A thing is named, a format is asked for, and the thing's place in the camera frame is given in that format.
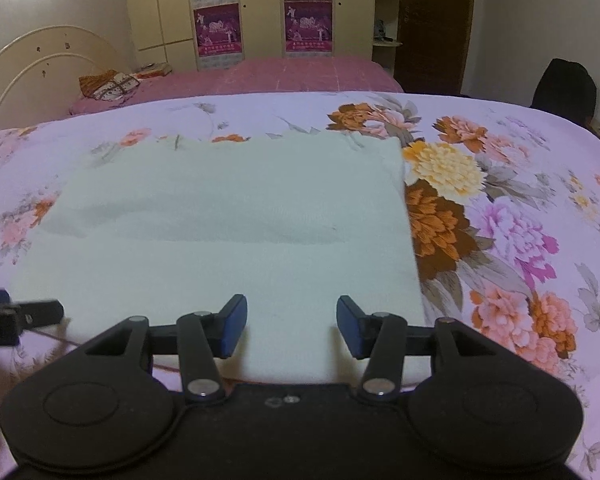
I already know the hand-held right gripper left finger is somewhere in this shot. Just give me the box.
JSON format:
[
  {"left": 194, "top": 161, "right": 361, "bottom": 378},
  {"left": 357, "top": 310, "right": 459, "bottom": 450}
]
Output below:
[{"left": 80, "top": 294, "right": 248, "bottom": 405}]

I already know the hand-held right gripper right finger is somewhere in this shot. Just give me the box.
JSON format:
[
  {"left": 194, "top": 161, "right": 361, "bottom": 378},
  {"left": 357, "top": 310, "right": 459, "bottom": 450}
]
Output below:
[{"left": 336, "top": 296, "right": 506, "bottom": 405}]

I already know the light green sweater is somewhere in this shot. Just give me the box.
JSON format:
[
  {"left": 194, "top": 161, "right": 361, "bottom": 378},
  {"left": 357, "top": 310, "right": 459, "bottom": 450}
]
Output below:
[{"left": 5, "top": 132, "right": 428, "bottom": 386}]

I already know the floral pink bedsheet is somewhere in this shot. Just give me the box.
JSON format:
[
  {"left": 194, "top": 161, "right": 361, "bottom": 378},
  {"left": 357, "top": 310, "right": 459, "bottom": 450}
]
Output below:
[{"left": 0, "top": 91, "right": 600, "bottom": 480}]

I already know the cream curved headboard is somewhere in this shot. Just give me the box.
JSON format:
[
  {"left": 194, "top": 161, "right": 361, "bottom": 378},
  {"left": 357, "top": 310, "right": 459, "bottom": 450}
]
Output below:
[{"left": 0, "top": 25, "right": 131, "bottom": 133}]

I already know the patterned orange pillow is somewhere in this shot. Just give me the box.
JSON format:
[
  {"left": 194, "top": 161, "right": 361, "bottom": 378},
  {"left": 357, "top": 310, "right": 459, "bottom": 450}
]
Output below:
[{"left": 78, "top": 70, "right": 141, "bottom": 101}]

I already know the pink checked bed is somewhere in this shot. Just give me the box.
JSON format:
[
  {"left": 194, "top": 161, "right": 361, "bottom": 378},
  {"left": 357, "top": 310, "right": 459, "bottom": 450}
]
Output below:
[{"left": 69, "top": 56, "right": 406, "bottom": 117}]

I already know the magenta wardrobe poster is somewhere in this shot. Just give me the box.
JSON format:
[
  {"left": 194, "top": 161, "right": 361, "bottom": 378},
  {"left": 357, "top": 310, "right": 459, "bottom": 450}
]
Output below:
[
  {"left": 284, "top": 0, "right": 335, "bottom": 54},
  {"left": 194, "top": 4, "right": 244, "bottom": 57}
]

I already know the dark wooden door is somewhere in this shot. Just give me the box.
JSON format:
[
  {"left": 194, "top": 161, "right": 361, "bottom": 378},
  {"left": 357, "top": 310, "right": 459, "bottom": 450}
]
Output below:
[{"left": 395, "top": 0, "right": 478, "bottom": 95}]

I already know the cream wardrobe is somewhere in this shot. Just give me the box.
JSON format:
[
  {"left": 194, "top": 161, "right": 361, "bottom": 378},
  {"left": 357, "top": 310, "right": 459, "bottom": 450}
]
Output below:
[{"left": 124, "top": 0, "right": 378, "bottom": 72}]

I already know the cream corner shelf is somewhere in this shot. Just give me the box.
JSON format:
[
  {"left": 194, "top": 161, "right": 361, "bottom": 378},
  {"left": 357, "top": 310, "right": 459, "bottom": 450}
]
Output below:
[{"left": 374, "top": 0, "right": 405, "bottom": 73}]

